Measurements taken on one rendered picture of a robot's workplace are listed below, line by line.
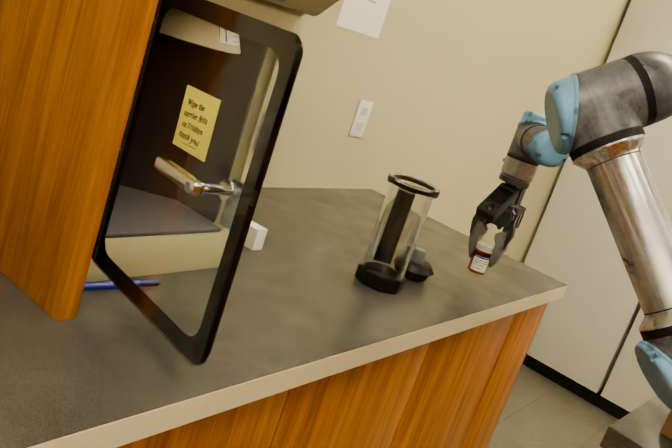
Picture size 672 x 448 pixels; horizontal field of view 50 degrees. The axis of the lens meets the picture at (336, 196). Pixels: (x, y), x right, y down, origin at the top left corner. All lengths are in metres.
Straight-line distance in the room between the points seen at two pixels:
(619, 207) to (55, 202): 0.81
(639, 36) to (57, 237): 3.30
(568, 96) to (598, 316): 2.83
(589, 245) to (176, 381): 3.16
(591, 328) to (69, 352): 3.27
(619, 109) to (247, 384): 0.68
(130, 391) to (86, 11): 0.47
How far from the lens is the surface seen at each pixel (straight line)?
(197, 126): 0.89
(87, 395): 0.89
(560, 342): 4.02
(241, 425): 1.10
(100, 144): 0.94
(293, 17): 1.23
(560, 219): 3.95
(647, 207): 1.17
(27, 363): 0.93
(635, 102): 1.19
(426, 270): 1.60
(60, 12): 1.03
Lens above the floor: 1.42
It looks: 13 degrees down
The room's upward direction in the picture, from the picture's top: 19 degrees clockwise
